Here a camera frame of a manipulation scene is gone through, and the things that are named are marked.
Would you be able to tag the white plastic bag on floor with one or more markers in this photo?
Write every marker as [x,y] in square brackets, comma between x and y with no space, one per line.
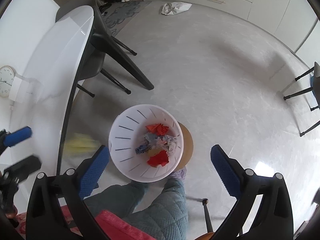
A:
[180,7]

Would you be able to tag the grey chair with black legs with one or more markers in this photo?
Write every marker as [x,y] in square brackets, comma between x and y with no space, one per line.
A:
[92,60]

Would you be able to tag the grey-white plastic bag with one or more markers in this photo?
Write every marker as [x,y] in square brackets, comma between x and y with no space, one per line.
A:
[171,142]

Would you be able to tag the person's leg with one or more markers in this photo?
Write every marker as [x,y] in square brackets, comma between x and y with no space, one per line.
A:
[165,212]
[115,197]

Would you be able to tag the red fluffy cushion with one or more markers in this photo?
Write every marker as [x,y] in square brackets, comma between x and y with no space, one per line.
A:
[120,226]

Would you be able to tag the black table leg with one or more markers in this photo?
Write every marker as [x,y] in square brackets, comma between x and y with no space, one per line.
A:
[130,67]

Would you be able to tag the white paper box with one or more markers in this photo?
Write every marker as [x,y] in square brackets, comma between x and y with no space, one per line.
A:
[18,87]

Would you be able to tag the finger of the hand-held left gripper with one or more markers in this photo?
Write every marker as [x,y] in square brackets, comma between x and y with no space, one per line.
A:
[25,166]
[18,136]

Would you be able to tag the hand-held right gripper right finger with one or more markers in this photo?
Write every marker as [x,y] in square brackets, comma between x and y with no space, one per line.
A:
[225,173]

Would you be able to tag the red packet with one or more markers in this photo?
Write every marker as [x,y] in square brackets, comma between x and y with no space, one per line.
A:
[158,160]

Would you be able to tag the round wooden stool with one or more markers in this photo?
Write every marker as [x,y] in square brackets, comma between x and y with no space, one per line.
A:
[187,145]

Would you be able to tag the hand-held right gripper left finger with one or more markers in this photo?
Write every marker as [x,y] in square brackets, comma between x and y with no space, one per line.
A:
[96,172]

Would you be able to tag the yellow packet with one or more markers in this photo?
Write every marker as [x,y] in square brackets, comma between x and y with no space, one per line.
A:
[80,145]

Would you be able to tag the black metal chair leg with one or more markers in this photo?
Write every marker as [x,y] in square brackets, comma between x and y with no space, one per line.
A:
[208,217]

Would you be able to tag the white slotted plastic bin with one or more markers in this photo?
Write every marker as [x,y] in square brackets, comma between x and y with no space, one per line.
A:
[125,135]

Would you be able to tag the red patterned cloth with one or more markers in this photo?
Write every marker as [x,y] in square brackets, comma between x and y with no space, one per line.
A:
[67,213]

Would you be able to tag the chair with thin black legs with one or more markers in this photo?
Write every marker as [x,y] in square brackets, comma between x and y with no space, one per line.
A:
[300,93]

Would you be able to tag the blue packet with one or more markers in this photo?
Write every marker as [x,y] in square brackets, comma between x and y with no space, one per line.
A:
[141,150]

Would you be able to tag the grey patterned rug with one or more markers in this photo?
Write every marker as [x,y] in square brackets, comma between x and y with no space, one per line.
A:
[125,15]

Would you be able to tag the round white wall clock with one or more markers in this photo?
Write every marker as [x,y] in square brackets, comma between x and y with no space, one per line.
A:
[5,90]

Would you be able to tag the person's left leg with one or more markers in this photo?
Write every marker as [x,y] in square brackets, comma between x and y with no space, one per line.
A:
[115,197]

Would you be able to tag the person's right leg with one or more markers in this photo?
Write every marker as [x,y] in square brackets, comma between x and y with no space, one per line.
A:
[165,212]

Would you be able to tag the purple slipper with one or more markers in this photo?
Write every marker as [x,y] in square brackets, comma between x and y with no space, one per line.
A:
[180,174]

